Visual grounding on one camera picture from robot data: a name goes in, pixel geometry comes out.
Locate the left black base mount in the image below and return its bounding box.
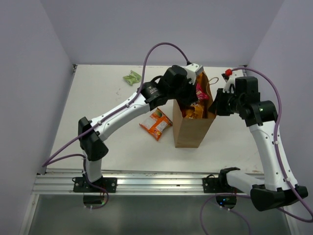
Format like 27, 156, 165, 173
72, 176, 117, 193

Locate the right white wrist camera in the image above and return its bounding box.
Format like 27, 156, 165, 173
222, 69, 237, 93

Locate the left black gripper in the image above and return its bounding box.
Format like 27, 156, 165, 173
168, 76, 198, 105

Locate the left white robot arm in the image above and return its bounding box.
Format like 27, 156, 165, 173
78, 64, 203, 192

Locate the green snack packet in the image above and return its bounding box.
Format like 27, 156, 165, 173
123, 70, 142, 86

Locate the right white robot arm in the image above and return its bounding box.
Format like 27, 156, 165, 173
208, 75, 308, 211

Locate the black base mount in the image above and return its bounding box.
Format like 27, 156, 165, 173
202, 174, 222, 193
72, 176, 117, 193

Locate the brown paper bag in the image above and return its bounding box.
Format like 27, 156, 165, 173
173, 79, 216, 148

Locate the small orange snack packet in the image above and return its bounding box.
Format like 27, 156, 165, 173
139, 108, 173, 141

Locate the tall orange snack bag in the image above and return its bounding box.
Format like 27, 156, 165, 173
179, 72, 212, 119

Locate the small pink snack packet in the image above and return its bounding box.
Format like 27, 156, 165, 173
196, 83, 209, 101

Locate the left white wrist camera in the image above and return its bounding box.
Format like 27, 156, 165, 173
183, 63, 204, 85

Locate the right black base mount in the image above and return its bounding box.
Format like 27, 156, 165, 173
202, 174, 222, 193

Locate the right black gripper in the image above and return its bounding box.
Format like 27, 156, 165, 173
209, 88, 244, 116

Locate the aluminium rail frame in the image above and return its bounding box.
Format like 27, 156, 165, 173
31, 168, 218, 196

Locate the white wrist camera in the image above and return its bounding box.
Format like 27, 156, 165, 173
183, 63, 204, 85
222, 69, 237, 93

